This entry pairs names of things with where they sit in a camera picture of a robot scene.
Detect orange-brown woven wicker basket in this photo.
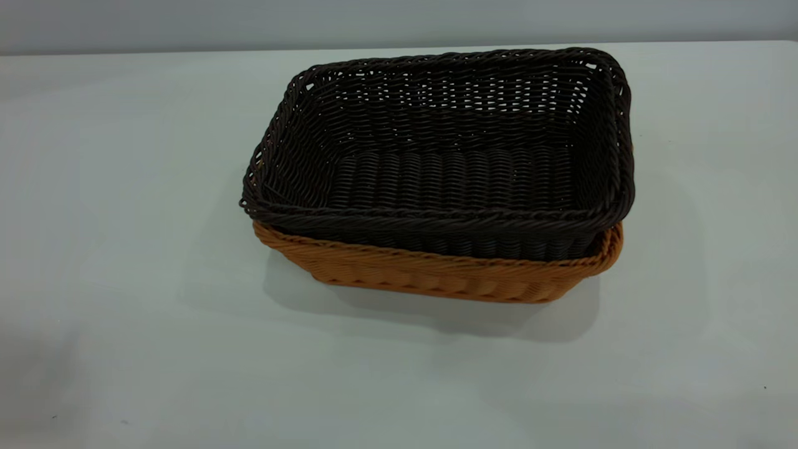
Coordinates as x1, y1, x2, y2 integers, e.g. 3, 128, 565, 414
252, 147, 634, 304

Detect dark brown woven wicker basket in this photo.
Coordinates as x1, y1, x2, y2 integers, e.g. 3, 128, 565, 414
239, 47, 636, 261

